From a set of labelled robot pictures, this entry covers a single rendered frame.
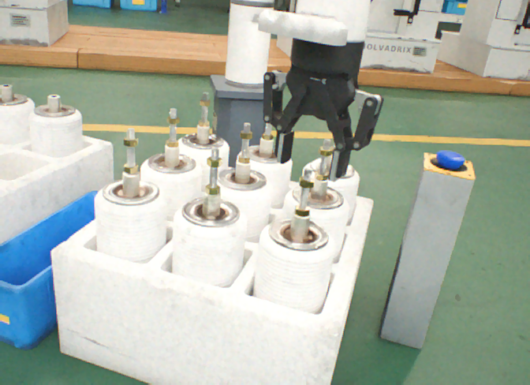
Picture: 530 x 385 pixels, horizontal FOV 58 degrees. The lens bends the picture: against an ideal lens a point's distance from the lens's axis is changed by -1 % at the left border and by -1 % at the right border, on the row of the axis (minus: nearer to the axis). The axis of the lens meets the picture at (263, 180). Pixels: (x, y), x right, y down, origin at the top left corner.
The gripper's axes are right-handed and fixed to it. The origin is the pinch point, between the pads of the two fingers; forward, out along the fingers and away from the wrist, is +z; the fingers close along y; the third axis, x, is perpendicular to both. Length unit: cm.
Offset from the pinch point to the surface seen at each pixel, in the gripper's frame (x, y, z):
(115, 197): 9.4, 22.6, 9.8
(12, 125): -2, 66, 14
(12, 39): -82, 204, 25
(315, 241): 0.3, -2.5, 9.7
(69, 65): -95, 180, 34
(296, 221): 1.1, 0.0, 7.7
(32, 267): 10, 43, 30
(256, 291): 4.0, 2.7, 17.9
